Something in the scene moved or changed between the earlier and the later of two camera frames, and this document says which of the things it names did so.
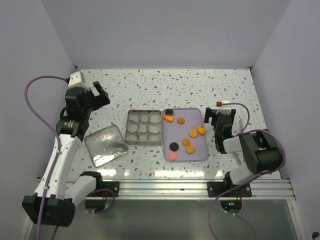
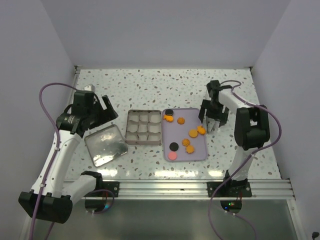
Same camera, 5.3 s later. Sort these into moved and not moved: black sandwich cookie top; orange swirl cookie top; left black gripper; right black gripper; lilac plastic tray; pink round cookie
Moved: right black gripper; left black gripper
Not moved: lilac plastic tray; black sandwich cookie top; orange swirl cookie top; pink round cookie
